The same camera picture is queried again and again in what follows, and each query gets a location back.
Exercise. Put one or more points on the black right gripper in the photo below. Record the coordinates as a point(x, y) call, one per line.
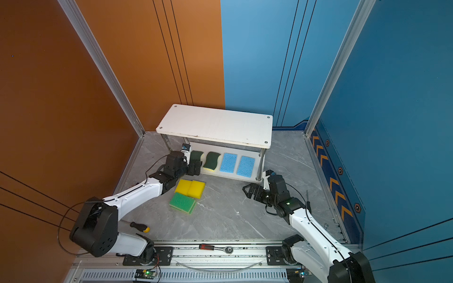
point(253, 186)

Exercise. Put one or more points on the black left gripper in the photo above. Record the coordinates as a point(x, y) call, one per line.
point(193, 172)

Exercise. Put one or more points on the green yellow wavy sponge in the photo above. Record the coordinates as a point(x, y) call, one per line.
point(211, 161)
point(195, 156)

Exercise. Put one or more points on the light green sponge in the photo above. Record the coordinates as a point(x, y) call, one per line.
point(183, 203)

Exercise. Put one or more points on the blue cellulose sponge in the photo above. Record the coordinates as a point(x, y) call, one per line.
point(228, 163)
point(246, 166)

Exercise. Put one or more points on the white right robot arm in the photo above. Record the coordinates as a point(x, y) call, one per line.
point(313, 247)

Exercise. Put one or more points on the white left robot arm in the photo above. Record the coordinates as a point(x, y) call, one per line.
point(96, 228)

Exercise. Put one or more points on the white two-tier shelf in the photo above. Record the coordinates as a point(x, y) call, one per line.
point(221, 131)

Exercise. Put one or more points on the yellow foam sponge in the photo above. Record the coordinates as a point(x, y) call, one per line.
point(183, 187)
point(196, 189)

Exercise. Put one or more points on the right circuit board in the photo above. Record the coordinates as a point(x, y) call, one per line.
point(296, 275)

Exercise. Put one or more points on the left green circuit board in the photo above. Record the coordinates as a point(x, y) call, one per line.
point(145, 275)

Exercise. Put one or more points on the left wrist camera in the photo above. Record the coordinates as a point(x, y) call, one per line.
point(186, 148)

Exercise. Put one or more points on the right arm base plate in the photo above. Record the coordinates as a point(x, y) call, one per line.
point(275, 256)

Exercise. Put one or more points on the yellow handled screwdriver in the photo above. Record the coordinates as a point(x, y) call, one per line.
point(140, 227)

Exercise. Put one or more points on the red handled ratchet tool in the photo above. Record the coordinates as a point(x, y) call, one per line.
point(207, 247)

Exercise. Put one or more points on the aluminium front rail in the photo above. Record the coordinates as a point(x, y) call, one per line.
point(247, 264)

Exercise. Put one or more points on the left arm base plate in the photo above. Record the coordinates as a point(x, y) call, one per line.
point(160, 255)

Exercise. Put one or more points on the aluminium left corner post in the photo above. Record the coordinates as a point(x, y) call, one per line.
point(81, 27)

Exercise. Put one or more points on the aluminium corner post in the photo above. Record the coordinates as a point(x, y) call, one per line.
point(81, 27)
point(353, 32)

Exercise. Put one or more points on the aluminium right corner post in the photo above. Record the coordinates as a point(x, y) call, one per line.
point(353, 32)

